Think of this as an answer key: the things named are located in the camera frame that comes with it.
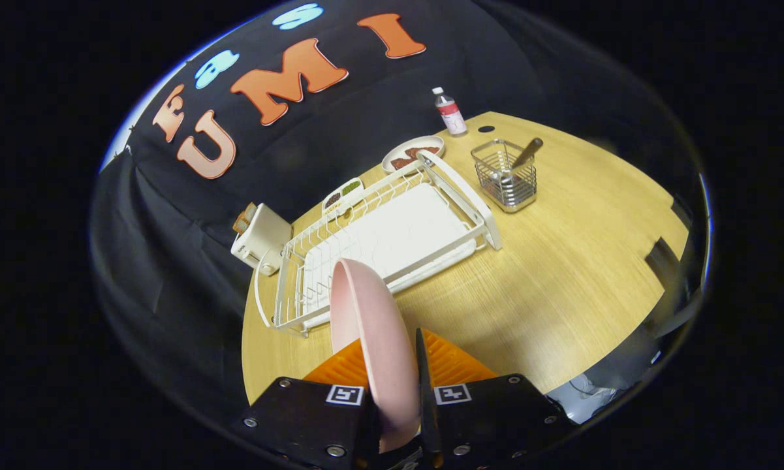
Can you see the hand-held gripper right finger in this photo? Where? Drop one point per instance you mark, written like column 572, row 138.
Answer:
column 425, row 405

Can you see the pink plate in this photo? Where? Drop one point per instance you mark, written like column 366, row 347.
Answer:
column 382, row 339

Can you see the red meat piece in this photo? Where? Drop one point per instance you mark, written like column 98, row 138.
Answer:
column 403, row 162
column 425, row 153

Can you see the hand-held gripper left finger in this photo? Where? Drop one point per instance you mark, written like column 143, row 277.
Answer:
column 307, row 418

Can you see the white round dish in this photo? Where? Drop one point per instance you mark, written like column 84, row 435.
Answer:
column 398, row 151

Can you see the brown toast slice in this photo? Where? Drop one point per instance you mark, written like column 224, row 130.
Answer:
column 243, row 219

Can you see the clear bottle with red label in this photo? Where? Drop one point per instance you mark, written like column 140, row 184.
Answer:
column 452, row 116

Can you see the white toaster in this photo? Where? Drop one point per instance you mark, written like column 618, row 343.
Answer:
column 264, row 238

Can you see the white divided dish with beans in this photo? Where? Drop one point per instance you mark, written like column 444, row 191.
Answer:
column 343, row 196

